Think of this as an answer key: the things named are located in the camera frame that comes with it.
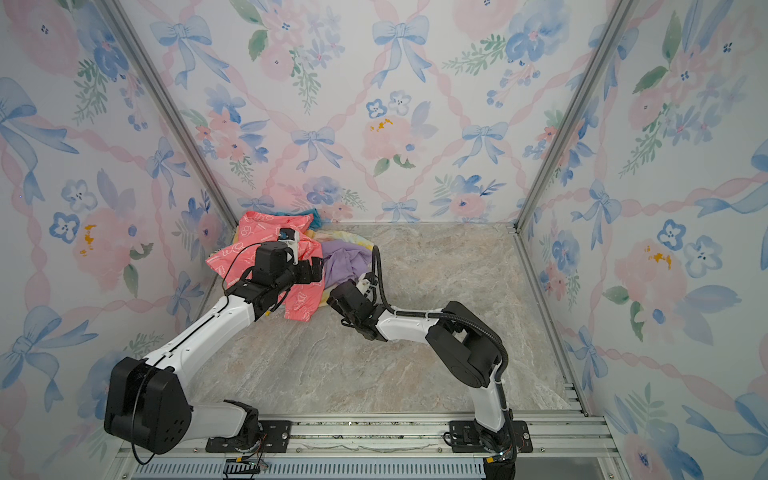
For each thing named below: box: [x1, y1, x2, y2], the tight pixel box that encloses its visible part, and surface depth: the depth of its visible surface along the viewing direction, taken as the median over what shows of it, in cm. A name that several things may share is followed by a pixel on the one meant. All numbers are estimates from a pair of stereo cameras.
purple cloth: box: [322, 240, 373, 289], surface depth 106 cm
